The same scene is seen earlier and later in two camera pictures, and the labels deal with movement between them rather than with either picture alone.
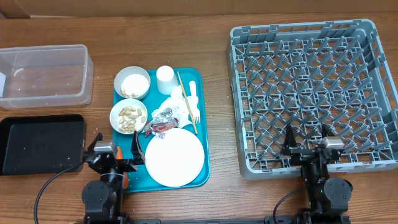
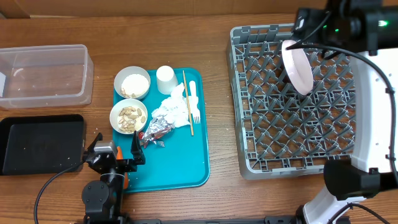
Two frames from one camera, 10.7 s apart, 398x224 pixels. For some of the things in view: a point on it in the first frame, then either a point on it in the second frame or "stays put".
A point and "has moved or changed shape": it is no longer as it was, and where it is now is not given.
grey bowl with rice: x=132 y=83 stays put
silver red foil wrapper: x=161 y=122 has moved or changed shape
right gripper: x=310 y=154 -> x=311 y=23
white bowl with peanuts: x=128 y=115 stays put
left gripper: x=129 y=165 stays put
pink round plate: x=176 y=160 -> x=298 y=68
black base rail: x=269 y=220 stays put
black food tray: x=41 y=145 stays put
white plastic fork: x=195 y=110 stays put
